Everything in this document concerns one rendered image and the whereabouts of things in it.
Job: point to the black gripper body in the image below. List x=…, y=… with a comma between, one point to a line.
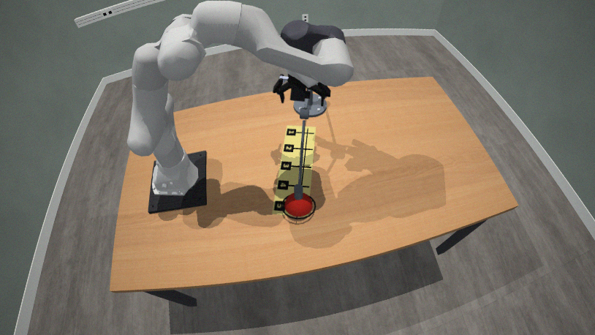
x=293, y=80

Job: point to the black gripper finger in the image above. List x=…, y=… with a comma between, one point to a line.
x=280, y=89
x=320, y=89

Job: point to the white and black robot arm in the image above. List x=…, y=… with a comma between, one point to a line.
x=178, y=53

